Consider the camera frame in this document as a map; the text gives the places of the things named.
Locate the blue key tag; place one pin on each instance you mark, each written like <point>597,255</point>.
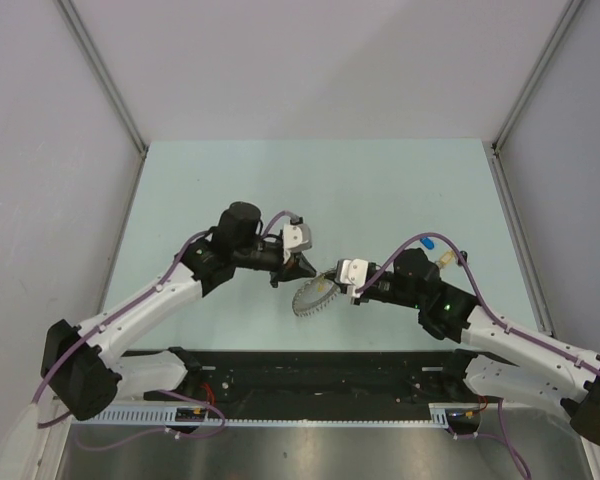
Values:
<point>427,243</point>

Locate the aluminium frame post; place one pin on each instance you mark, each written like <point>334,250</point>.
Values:
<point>94,60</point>
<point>558,35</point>

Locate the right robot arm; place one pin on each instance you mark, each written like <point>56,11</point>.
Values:
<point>499,357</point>

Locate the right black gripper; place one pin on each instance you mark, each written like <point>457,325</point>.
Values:
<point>331,276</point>

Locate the metal disc with keyrings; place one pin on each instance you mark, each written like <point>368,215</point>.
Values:
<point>307,300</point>

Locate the right aluminium frame post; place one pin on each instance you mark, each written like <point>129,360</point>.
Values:
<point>558,35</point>

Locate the cream key tag key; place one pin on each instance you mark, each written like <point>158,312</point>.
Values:
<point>449,258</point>

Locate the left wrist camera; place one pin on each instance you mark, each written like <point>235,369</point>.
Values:
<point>296,237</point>

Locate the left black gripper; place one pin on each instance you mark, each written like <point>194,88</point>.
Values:
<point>289,271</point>

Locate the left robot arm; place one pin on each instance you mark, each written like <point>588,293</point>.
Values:
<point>85,365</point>

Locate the left aluminium frame post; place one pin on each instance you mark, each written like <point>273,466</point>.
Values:
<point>94,60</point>

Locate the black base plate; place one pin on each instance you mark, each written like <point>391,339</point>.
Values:
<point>330,387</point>

